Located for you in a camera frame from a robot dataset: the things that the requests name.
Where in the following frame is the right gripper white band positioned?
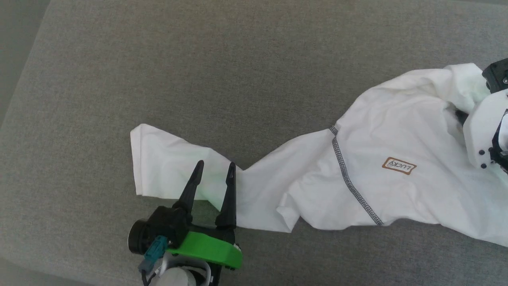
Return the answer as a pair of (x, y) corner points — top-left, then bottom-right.
(455, 89), (508, 174)

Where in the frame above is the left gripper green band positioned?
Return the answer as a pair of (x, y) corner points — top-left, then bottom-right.
(147, 160), (243, 271)

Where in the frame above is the white shirt with grey stitching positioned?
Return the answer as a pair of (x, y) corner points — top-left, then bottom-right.
(130, 63), (508, 247)

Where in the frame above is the grey fabric sofa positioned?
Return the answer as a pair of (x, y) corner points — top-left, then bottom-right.
(0, 0), (508, 286)

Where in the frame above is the teal cable connector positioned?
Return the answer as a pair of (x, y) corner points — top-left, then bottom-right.
(139, 236), (169, 274)

